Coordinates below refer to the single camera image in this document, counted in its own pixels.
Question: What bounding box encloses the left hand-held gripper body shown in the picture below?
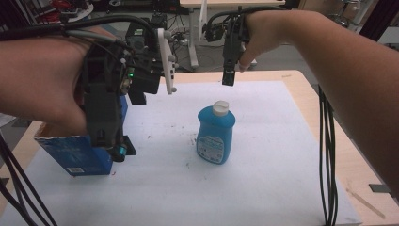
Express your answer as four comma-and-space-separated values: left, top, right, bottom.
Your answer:
81, 18, 179, 163

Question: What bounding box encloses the grey tape strip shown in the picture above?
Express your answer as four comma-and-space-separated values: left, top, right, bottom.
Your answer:
369, 183, 392, 194

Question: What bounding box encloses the dark curtain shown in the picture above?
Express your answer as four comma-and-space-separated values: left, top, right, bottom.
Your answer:
358, 0, 399, 42

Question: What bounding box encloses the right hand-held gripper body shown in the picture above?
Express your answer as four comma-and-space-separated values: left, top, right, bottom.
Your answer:
202, 11, 251, 64

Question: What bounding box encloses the blue bottle with white cap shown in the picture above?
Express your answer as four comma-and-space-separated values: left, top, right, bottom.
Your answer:
196, 100, 236, 166

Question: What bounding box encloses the person's right hand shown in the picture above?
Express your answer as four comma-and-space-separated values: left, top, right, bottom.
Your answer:
239, 9, 295, 73

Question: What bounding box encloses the blue cardboard box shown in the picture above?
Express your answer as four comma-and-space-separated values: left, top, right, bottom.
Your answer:
34, 93, 130, 177

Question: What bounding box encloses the person's left hand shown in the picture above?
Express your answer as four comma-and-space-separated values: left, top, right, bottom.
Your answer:
15, 25, 92, 137

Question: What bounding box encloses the red object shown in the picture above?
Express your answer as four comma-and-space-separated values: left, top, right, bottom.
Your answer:
51, 0, 85, 11

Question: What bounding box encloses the white foam mat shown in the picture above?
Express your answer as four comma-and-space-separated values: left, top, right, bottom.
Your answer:
0, 80, 362, 226

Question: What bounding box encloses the grey cable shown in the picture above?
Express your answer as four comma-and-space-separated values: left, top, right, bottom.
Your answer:
64, 29, 127, 45

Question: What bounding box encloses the white round disc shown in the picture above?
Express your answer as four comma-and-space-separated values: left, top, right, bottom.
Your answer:
60, 2, 95, 24

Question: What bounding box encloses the black cable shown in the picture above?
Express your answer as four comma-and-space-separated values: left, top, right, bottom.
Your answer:
317, 84, 330, 226
205, 5, 286, 28
326, 100, 340, 226
0, 177, 32, 226
0, 134, 59, 226
0, 14, 158, 43

